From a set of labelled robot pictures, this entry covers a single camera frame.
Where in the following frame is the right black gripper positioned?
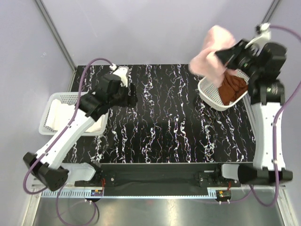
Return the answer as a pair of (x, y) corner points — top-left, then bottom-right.
(213, 39), (260, 79)

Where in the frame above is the pink towel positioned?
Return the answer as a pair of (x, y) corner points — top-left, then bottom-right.
(189, 25), (236, 88)

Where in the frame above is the white towel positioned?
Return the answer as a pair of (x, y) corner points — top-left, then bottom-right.
(45, 99), (107, 133)

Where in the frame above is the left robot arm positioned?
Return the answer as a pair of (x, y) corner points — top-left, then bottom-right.
(23, 67), (137, 191)

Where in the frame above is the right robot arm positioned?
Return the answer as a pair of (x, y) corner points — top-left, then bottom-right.
(213, 40), (293, 187)

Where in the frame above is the brown towel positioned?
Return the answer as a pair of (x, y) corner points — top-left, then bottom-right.
(218, 72), (248, 105)

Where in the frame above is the right white plastic basket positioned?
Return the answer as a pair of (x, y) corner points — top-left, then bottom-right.
(198, 70), (249, 111)

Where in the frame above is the white plastic basket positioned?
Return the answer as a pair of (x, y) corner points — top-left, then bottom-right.
(198, 70), (249, 111)
(39, 92), (108, 137)

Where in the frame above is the left white plastic basket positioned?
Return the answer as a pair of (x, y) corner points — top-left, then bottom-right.
(39, 92), (108, 137)

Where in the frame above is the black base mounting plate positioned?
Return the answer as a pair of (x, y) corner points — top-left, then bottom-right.
(75, 163), (240, 187)

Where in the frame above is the left small circuit board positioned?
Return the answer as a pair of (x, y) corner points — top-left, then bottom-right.
(91, 189), (103, 197)

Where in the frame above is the small circuit board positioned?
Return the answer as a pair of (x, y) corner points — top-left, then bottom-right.
(91, 189), (103, 197)
(218, 190), (231, 198)

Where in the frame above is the right small circuit board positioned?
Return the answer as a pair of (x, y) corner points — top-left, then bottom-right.
(218, 190), (231, 198)

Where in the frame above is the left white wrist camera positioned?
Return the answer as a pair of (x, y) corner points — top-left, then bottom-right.
(113, 66), (130, 87)

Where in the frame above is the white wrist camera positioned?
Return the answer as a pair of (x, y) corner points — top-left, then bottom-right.
(113, 66), (130, 87)
(245, 23), (271, 48)

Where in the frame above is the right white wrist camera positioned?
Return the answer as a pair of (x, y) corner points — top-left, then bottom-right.
(245, 23), (271, 48)

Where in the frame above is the right aluminium frame post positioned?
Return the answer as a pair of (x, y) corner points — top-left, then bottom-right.
(238, 0), (283, 68)

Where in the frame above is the aluminium frame post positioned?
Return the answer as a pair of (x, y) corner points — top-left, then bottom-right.
(238, 0), (283, 68)
(32, 0), (77, 71)

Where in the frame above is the white slotted cable duct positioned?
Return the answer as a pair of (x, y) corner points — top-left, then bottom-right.
(41, 189), (92, 198)

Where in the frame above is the left aluminium frame post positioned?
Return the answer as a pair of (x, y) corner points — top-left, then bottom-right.
(32, 0), (77, 71)

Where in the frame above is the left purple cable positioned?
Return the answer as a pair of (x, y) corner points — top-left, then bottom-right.
(23, 57), (116, 224)

